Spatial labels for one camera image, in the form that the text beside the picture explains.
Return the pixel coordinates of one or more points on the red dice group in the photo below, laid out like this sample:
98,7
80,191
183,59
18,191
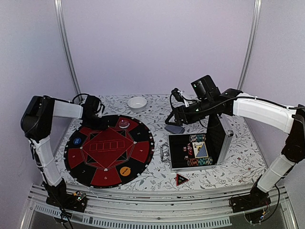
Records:
188,152

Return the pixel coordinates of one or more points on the poker chip row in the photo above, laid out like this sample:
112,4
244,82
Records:
197,138
199,162

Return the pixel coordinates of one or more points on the boxed card deck ace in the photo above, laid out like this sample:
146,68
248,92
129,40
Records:
199,149

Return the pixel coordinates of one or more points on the white ceramic bowl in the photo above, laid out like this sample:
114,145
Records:
137,104

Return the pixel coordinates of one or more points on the left aluminium frame post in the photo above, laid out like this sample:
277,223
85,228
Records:
65,44

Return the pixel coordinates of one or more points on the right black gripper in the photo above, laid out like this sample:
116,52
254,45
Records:
178,113

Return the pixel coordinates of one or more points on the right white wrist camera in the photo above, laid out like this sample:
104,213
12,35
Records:
180,96

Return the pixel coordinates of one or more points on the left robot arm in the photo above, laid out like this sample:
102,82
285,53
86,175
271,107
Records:
36,123

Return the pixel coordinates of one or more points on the orange big blind button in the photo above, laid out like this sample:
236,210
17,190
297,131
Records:
125,171

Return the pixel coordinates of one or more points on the front aluminium rail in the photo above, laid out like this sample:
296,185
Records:
191,209

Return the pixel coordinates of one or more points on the red black triangle card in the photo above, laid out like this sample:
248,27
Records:
180,179

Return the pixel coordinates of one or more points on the aluminium poker chip case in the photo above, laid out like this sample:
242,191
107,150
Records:
218,138

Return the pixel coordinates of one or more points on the lower poker chip row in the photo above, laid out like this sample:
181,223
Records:
199,162

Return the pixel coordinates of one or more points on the blue small blind button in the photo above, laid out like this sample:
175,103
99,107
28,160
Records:
77,141

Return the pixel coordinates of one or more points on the round red black poker mat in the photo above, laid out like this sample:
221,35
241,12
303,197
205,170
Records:
97,160

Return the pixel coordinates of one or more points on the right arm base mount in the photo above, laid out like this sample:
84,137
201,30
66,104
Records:
255,199

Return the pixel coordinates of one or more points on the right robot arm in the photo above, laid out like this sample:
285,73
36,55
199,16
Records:
210,101

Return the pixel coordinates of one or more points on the upper poker chip row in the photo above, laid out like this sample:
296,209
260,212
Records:
197,138

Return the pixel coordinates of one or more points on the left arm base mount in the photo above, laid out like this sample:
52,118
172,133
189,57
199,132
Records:
76,201

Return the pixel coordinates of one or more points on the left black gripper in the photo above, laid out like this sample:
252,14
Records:
104,124

